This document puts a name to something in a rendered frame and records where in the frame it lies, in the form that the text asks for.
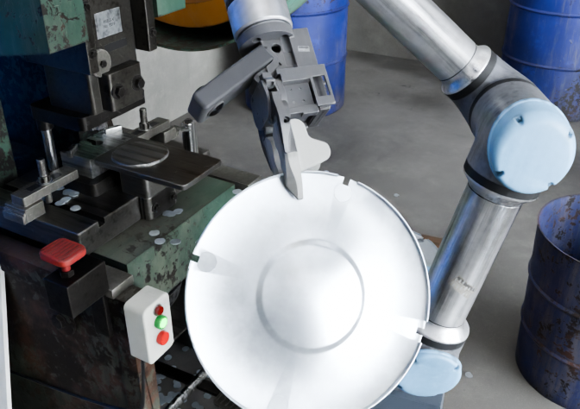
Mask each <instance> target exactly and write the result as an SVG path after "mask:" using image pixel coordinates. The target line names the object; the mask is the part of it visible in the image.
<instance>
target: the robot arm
mask: <svg viewBox="0 0 580 409"><path fill-rule="evenodd" d="M356 1H357V2H358V3H359V4H360V5H361V6H363V7H364V8H365V9H366V10H367V11H368V12H369V13H370V14H371V15H372V16H373V17H374V18H375V19H376V20H377V21H378V22H379V23H380V24H381V25H382V26H383V27H384V28H385V29H386V30H387V31H388V32H389V33H390V34H391V35H392V36H393V37H395V38H396V39H397V40H398V41H399V42H400V43H401V44H402V45H403V46H404V47H405V48H406V49H407V50H408V51H409V52H410V53H412V54H413V55H414V56H415V57H416V58H417V59H418V60H419V61H420V62H421V63H422V64H423V65H424V66H425V67H426V68H427V69H429V70H430V71H431V72H432V73H433V74H434V75H435V76H436V77H437V78H438V79H439V80H440V81H441V82H442V86H441V89H442V92H443V93H444V94H445V95H446V96H447V97H448V98H450V99H451V101H452V102H453V103H454V104H455V105H456V106H457V107H458V109H459V110H460V112H461V113H462V115H463V117H464V119H465V120H466V122H467V123H468V125H469V126H470V129H471V132H472V133H473V135H474V137H475V140H474V142H473V144H472V147H471V149H470V152H469V154H468V156H467V159H466V161H465V162H464V165H463V171H464V173H465V175H466V177H467V179H468V183H467V185H466V187H465V188H464V191H463V194H462V197H461V198H460V200H459V202H458V205H457V208H456V210H455V212H454V214H453V216H452V219H451V221H450V224H449V226H448V228H447V230H446V232H445V234H444V238H443V240H442V242H441V243H440V246H439V248H438V252H437V253H436V255H435V257H434V260H433V262H432V265H431V267H428V266H426V268H427V273H428V278H429V286H430V310H429V317H428V322H426V324H425V328H424V329H422V328H420V327H417V330H416V334H419V335H422V337H421V340H420V342H421V343H422V344H421V346H420V349H419V353H418V354H417V356H416V358H415V360H414V362H413V364H412V366H411V367H410V368H409V370H408V371H407V373H406V375H405V376H404V378H403V379H402V380H401V381H400V383H399V384H398V385H397V386H396V387H395V388H394V390H397V391H403V392H406V393H410V394H412V395H416V396H434V395H437V394H440V393H445V392H448V391H449V390H451V389H452V388H453V387H454V386H456V384H457V383H458V382H459V380H460V378H461V374H462V371H461V369H462V365H461V362H460V361H459V360H458V357H459V353H460V351H461V349H462V347H463V345H464V343H465V341H466V339H467V337H468V335H469V332H470V328H469V325H468V323H467V321H466V318H467V316H468V314H469V312H470V309H471V307H472V306H473V304H474V302H475V300H476V296H477V294H478V293H479V291H480V289H481V287H482V284H483V282H484V281H485V279H486V277H487V275H488V273H489V270H490V269H491V267H492V265H493V263H494V261H495V258H496V256H497V255H498V253H499V251H500V249H501V246H502V244H503V243H504V241H505V239H506V237H507V235H508V232H509V231H510V229H511V227H512V225H513V223H514V220H515V218H516V217H517V215H518V213H519V211H520V208H521V206H522V205H523V204H525V203H528V202H532V201H534V200H536V199H537V198H538V197H539V195H540V193H541V192H542V191H545V190H547V189H548V186H550V185H556V184H557V183H558V182H559V181H560V180H561V179H562V178H563V177H564V176H565V175H566V174H567V173H568V171H569V170H570V168H571V165H572V163H573V161H574V157H575V153H576V139H575V136H574V133H573V130H572V128H571V126H570V125H569V122H568V120H567V119H566V117H565V115H564V113H563V112H562V111H561V110H560V109H559V108H558V107H557V106H555V105H554V104H552V103H551V102H550V100H549V99H548V98H547V97H546V96H545V95H544V94H543V93H542V92H541V91H540V89H539V88H538V87H537V86H536V85H535V84H534V83H533V82H532V81H530V80H529V79H527V78H526V77H525V76H524V75H522V74H521V73H519V72H518V71H516V70H515V69H513V68H512V67H511V66H510V65H509V64H507V63H506V62H505V61H504V60H502V59H501V58H500V57H499V56H498V55H497V54H495V53H494V52H493V51H492V50H491V49H490V48H489V47H488V46H484V45H483V46H477V44H475V42H473V41H472V40H471V39H470V38H469V36H467V35H466V34H465V33H464V32H463V31H462V29H460V28H459V27H458V26H457V25H456V23H454V22H453V21H452V20H451V19H450V18H449V17H448V16H447V15H446V14H445V13H444V12H443V11H442V10H441V9H440V8H439V7H438V6H437V5H436V4H435V3H434V2H433V1H432V0H356ZM224 3H225V7H226V9H227V13H228V17H229V20H230V26H231V29H232V33H233V36H234V40H235V42H236V43H237V46H238V50H239V53H240V55H241V56H242V58H241V59H240V60H239V61H237V62H236V63H235V64H233V65H232V66H230V67H229V68H227V69H226V70H225V71H223V72H222V73H220V74H219V75H218V76H217V77H216V78H214V79H213V80H211V81H210V82H208V83H207V84H206V85H202V86H200V87H199V88H198V89H197V90H196V91H195V92H194V93H193V95H192V99H191V102H190V104H189V106H188V109H187V110H188V112H189V114H190V115H191V116H192V117H193V118H194V119H195V120H196V121H197V122H198V123H202V122H204V121H205V120H206V119H207V118H209V117H210V116H215V115H216V114H217V113H219V112H220V110H221V109H222V108H223V107H224V106H225V105H226V104H227V103H229V102H230V101H231V100H233V99H234V98H235V97H237V96H238V95H239V94H241V93H242V92H243V91H245V90H246V89H248V88H249V93H250V94H251V96H252V97H251V108H252V113H253V118H254V121H255V126H256V127H257V128H258V133H259V137H260V142H261V145H262V150H263V153H264V155H265V157H266V159H267V162H268V165H269V167H270V170H271V171H272V172H273V174H274V176H275V175H277V174H281V173H283V174H284V178H285V186H286V188H287V189H288V190H289V191H290V192H291V193H292V194H293V195H294V197H296V198H297V199H298V200H301V199H303V184H302V176H301V173H302V172H304V171H308V170H309V171H318V169H319V168H320V163H321V162H323V161H325V160H327V159H328V158H329V157H330V155H331V150H330V148H329V146H328V144H327V143H326V142H322V141H319V140H315V139H312V138H311V137H310V136H309V135H308V134H307V131H306V129H307V128H311V127H316V126H318V124H319V123H320V122H321V120H322V119H323V118H324V116H325V115H326V113H327V112H328V111H329V109H330V108H331V104H335V103H336V102H335V98H334V96H333V93H332V89H331V85H330V81H329V79H328V76H327V72H326V70H325V64H319V65H318V62H317V59H316V55H315V53H314V50H313V46H312V41H311V38H310V35H309V32H308V29H307V28H295V29H293V22H292V19H291V16H290V13H289V9H288V7H287V1H286V0H224ZM322 76H324V77H325V81H323V78H322ZM325 83H326V86H327V89H328V92H329V95H327V92H326V91H327V90H326V87H325Z"/></svg>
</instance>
